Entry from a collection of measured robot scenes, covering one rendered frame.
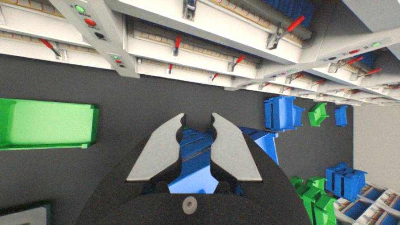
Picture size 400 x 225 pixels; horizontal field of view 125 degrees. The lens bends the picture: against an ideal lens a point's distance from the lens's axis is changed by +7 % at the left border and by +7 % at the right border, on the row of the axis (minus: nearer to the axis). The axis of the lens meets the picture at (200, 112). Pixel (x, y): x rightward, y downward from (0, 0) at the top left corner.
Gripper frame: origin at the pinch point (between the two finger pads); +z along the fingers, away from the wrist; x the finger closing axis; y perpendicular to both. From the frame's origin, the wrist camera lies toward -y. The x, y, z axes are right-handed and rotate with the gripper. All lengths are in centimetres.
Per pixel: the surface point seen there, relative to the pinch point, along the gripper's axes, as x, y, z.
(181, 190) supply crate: -4.7, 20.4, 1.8
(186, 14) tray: -2.6, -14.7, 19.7
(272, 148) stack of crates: 36, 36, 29
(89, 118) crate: -58, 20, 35
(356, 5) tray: 30.4, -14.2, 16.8
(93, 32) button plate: -27.3, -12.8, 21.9
